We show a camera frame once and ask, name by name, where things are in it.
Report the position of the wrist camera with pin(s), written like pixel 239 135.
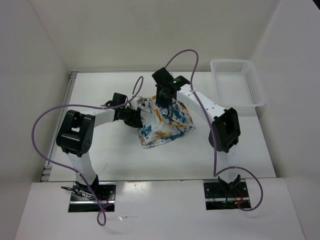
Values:
pixel 122 101
pixel 164 79

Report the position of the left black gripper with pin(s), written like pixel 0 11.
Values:
pixel 135 121

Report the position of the white perforated plastic basket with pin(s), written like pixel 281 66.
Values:
pixel 237 83

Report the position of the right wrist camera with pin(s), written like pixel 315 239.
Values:
pixel 164 79

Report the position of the white teal yellow patterned shorts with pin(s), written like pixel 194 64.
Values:
pixel 162 125

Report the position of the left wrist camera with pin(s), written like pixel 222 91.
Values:
pixel 122 101

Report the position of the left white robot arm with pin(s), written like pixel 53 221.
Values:
pixel 75 138

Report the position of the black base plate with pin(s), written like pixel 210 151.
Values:
pixel 82 200
pixel 215 198

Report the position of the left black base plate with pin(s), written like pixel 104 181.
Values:
pixel 82 200

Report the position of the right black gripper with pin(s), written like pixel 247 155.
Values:
pixel 160 103

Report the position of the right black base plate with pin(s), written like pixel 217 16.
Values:
pixel 215 198

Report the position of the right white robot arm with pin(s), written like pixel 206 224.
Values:
pixel 224 128

